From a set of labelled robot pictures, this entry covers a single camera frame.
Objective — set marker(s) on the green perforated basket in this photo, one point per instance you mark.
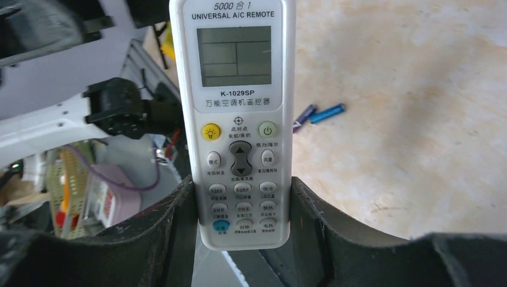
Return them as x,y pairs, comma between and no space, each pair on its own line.
65,181

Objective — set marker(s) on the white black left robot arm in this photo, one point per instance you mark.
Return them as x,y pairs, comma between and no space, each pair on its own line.
109,108

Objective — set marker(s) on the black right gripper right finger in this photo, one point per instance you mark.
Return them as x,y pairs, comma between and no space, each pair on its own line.
329,248

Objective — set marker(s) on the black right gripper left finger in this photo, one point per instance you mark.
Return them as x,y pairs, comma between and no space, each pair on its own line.
155,247

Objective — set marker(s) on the pink box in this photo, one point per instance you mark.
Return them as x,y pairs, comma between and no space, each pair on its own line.
111,204

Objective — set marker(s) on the purple blue AAA battery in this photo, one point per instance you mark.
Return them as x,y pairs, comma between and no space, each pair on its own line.
303,117

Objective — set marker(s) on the yellow clamp tool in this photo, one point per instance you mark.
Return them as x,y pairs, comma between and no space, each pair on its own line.
167,44

